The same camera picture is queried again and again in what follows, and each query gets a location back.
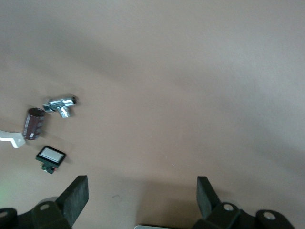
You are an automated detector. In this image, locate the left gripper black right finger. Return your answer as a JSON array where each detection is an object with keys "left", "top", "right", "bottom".
[{"left": 192, "top": 176, "right": 257, "bottom": 229}]

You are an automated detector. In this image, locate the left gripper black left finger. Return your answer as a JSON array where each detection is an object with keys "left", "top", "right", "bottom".
[{"left": 18, "top": 175, "right": 90, "bottom": 229}]

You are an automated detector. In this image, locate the white rectangular push button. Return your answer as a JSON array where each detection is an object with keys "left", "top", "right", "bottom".
[{"left": 35, "top": 146, "right": 67, "bottom": 175}]

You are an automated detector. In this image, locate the brown terminal block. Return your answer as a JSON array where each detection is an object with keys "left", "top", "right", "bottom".
[{"left": 22, "top": 107, "right": 46, "bottom": 141}]

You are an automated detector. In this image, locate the silver metal fitting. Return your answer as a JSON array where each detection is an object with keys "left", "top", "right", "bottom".
[{"left": 42, "top": 94, "right": 79, "bottom": 119}]

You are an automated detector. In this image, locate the white curved plastic bracket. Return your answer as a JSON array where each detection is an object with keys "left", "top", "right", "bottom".
[{"left": 0, "top": 129, "right": 26, "bottom": 149}]

